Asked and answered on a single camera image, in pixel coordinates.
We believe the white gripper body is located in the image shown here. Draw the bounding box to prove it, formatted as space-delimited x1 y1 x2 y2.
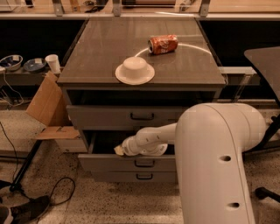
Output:
122 136 139 156

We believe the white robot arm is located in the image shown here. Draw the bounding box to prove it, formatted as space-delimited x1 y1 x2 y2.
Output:
115 103 266 224

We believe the grey top drawer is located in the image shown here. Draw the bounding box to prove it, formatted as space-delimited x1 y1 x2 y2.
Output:
66 105 186 130

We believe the grey drawer cabinet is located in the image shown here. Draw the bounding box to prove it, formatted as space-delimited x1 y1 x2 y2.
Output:
57 17 228 154

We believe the white upturned bowl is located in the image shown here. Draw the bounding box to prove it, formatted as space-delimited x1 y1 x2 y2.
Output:
115 57 155 85

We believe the brown cardboard box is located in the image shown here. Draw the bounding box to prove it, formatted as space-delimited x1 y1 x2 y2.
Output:
26 71 87 153

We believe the black shoe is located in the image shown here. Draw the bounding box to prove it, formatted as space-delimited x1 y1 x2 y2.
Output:
0 195 50 224

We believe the orange soda can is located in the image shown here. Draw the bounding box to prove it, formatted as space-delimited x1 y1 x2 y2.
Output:
148 34 178 55

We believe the black left stand leg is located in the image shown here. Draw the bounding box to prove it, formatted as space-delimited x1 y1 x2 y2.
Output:
10 140 42 192

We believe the white paper cup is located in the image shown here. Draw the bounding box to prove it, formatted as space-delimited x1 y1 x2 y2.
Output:
45 54 60 74

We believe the blue bowl right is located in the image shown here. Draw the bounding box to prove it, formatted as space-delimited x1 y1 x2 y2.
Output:
24 58 46 74

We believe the blue bowl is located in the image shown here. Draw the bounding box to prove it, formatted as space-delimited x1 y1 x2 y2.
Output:
24 58 46 74
0 54 23 72

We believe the grey low shelf left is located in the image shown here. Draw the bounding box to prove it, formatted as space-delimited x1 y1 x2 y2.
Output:
0 68 58 87

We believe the grey low shelf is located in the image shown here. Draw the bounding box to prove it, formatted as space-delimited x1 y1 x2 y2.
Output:
218 66 257 102
0 68 58 87

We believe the grey low shelf right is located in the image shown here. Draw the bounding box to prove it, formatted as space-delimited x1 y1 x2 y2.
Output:
218 66 257 102

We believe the black caster foot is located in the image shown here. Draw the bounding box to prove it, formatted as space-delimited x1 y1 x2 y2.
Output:
255 187 280 203

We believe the blue bowl left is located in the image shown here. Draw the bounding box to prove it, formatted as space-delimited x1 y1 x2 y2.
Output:
0 54 23 72

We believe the black floor cable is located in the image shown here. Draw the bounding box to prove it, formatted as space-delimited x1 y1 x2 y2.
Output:
0 122 76 207

